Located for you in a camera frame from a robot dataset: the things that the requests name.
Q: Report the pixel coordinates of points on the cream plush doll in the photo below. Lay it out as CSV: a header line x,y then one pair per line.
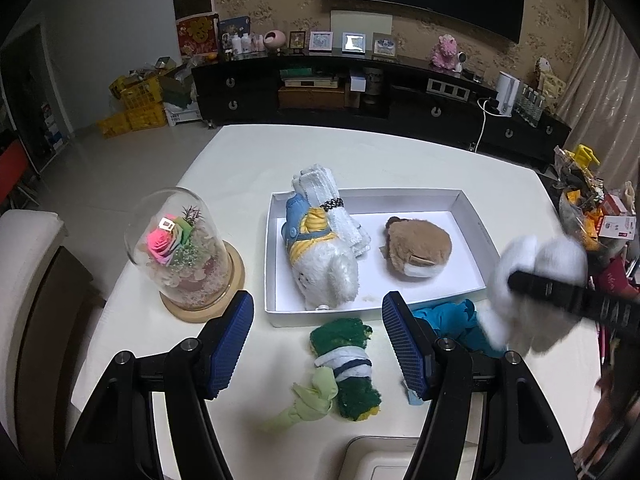
x,y
550,85

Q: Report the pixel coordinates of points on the white triple switch panel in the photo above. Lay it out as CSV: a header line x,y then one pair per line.
x,y
448,89

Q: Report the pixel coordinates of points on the teal blue garment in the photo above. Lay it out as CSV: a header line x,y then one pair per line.
x,y
450,317

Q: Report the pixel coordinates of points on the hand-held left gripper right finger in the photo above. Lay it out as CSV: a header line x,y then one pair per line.
x,y
405,350

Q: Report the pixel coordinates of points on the beige curtain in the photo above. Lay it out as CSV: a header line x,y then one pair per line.
x,y
605,100

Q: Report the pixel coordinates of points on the person's right forearm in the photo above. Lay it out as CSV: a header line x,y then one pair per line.
x,y
607,425

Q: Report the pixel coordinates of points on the green cardboard box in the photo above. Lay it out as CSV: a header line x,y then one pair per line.
x,y
177,91

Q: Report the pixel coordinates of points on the white set-top box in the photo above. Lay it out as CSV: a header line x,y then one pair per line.
x,y
309,82

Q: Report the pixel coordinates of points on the green knitted cloth roll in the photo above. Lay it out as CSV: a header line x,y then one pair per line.
x,y
340,335

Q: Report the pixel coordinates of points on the pink picture frame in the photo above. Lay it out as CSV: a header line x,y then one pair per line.
x,y
320,41

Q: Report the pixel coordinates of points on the light green cloth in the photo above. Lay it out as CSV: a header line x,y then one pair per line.
x,y
315,395

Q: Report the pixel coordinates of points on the small white cube box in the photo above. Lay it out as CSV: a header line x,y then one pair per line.
x,y
359,84

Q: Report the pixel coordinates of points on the blue gift box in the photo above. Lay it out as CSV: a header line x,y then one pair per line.
x,y
233,25

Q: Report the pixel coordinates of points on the glass dome with rose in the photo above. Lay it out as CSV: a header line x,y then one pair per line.
x,y
185,270

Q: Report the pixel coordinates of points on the yellow toy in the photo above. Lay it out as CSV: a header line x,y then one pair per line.
x,y
585,156

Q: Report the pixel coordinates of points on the yellow plastic crate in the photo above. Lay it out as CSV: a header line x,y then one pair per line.
x,y
141,94
146,118
113,125

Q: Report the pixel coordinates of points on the row of clear glass bottles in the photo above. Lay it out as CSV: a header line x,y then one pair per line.
x,y
528,105

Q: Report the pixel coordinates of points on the white fluffy plush toy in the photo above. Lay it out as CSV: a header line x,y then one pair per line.
x,y
560,260

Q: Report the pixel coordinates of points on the white towel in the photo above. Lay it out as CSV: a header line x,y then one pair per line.
x,y
320,185

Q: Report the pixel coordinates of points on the brown plush toy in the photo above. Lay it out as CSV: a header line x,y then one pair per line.
x,y
420,245

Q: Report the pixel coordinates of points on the white bottle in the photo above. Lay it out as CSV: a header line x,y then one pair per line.
x,y
236,44
246,43

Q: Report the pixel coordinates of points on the white plastic crate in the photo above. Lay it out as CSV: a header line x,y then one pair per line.
x,y
181,115

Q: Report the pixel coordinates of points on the black television cabinet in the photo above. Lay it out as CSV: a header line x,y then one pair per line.
x,y
240,85

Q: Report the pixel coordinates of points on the red printed poster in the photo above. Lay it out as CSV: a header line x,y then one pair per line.
x,y
197,35

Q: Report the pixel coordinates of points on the pink plush toy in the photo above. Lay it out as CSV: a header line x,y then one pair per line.
x,y
445,52

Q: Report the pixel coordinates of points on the silver picture frame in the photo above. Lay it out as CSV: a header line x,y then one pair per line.
x,y
353,43

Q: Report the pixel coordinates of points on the white picture frame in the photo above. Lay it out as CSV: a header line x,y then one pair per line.
x,y
384,45

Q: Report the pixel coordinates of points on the white water dispenser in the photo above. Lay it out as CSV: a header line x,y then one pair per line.
x,y
507,92

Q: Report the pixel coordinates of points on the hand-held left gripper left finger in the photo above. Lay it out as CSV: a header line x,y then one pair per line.
x,y
230,345

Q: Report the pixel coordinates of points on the white cardboard box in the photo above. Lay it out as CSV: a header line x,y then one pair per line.
x,y
375,270

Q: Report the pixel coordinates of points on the dark picture frame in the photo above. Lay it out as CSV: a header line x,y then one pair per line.
x,y
297,41

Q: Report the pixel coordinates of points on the white plush bear blue overalls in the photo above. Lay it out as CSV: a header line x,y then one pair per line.
x,y
325,270

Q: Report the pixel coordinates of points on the brown wooden box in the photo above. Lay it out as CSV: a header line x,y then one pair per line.
x,y
310,98

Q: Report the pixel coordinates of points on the white and brown chair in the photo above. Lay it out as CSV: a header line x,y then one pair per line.
x,y
30,260

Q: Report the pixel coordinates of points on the beige plastic case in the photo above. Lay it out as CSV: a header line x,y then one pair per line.
x,y
380,460

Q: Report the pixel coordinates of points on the pile of snack packets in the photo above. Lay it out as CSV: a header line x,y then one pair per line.
x,y
580,205

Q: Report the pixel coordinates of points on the white security camera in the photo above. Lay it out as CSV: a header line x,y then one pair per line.
x,y
461,62

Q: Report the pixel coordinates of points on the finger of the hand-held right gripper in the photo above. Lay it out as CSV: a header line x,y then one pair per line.
x,y
575,297

